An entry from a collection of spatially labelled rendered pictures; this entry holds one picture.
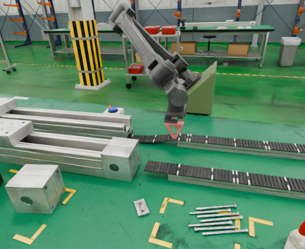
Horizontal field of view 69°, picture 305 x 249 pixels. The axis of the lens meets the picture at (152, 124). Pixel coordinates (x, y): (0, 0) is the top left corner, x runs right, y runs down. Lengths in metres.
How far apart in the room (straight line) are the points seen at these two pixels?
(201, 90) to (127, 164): 0.56
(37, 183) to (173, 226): 0.36
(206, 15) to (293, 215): 7.79
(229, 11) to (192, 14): 1.16
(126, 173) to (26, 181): 0.27
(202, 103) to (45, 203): 0.78
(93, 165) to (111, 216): 0.18
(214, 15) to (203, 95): 7.19
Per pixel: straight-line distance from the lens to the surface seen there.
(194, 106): 1.11
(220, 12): 8.20
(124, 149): 0.69
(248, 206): 0.68
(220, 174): 0.70
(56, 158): 0.79
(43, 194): 0.64
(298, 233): 0.56
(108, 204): 0.66
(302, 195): 0.75
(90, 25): 4.04
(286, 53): 5.61
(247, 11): 8.19
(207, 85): 1.07
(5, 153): 0.93
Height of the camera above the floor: 1.26
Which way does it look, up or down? 28 degrees down
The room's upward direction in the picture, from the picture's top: 3 degrees counter-clockwise
